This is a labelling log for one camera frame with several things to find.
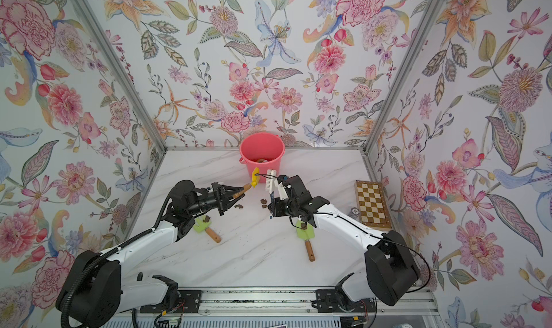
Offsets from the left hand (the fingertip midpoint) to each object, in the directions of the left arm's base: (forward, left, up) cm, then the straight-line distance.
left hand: (244, 192), depth 72 cm
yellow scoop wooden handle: (+8, -3, -5) cm, 10 cm away
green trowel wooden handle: (-3, -23, -26) cm, 35 cm away
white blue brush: (+7, -9, -6) cm, 13 cm away
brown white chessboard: (+8, -53, -23) cm, 59 cm away
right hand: (+3, -8, -13) cm, 16 cm away
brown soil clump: (+12, -5, -27) cm, 30 cm away
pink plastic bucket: (+29, -5, -11) cm, 32 cm away
